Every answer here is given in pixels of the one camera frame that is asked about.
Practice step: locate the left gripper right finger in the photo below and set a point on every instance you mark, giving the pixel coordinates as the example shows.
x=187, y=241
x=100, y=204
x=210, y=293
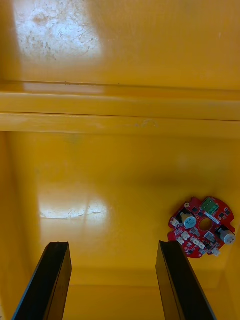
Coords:
x=177, y=282

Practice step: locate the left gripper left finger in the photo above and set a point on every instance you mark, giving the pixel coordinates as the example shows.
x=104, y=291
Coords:
x=47, y=282

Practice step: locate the round red circuit board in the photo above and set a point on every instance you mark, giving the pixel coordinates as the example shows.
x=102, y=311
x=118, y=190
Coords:
x=190, y=220

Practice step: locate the yellow-orange plastic bin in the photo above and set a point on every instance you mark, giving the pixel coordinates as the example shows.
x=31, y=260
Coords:
x=100, y=175
x=150, y=50

